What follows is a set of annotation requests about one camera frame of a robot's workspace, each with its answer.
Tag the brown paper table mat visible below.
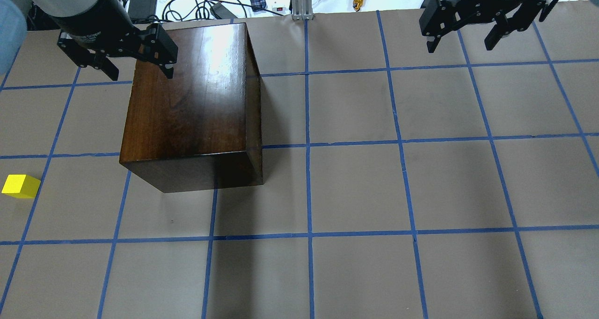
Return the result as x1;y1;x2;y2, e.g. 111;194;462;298
0;1;599;319

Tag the dark wooden drawer cabinet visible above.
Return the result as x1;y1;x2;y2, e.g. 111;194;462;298
119;22;263;193

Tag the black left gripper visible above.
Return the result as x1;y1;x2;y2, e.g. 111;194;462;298
33;0;178;81

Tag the black power brick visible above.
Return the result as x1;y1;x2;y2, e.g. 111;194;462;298
210;3;238;19

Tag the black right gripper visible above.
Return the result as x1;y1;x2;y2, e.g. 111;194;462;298
419;0;547;53

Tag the yellow block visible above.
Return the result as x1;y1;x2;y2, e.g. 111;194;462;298
1;174;41;199

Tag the black power adapter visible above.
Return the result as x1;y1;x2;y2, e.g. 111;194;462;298
128;0;158;22

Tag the aluminium frame post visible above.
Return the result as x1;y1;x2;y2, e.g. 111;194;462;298
290;0;314;21

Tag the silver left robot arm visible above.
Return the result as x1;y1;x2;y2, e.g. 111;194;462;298
0;0;178;81

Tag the small blue black device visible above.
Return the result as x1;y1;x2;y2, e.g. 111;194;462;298
249;0;267;13

